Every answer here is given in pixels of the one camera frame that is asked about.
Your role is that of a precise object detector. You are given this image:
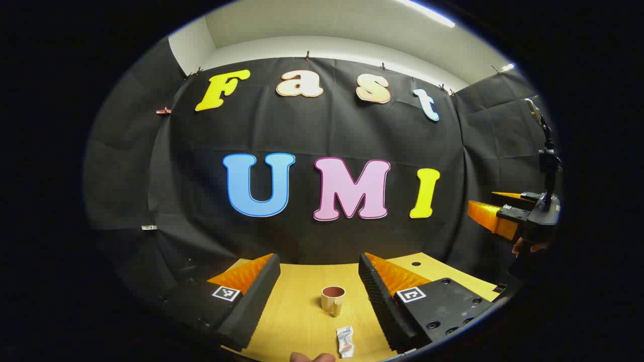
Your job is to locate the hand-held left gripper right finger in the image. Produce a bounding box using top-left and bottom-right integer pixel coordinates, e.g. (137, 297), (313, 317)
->
(359, 252), (494, 353)

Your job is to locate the black backdrop cloth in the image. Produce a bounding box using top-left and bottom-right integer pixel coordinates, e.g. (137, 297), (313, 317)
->
(83, 38), (559, 312)

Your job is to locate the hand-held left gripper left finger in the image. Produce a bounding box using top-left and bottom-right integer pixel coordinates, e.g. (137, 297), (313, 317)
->
(158, 253), (281, 351)

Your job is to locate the yellow wooden desktop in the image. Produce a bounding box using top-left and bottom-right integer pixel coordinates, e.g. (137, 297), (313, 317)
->
(221, 252), (499, 362)

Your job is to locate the beige cup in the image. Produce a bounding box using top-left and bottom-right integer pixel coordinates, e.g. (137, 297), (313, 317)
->
(321, 286), (346, 317)

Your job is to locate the white toothpaste tube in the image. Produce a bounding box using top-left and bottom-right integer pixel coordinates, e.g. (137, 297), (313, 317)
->
(336, 326), (355, 358)

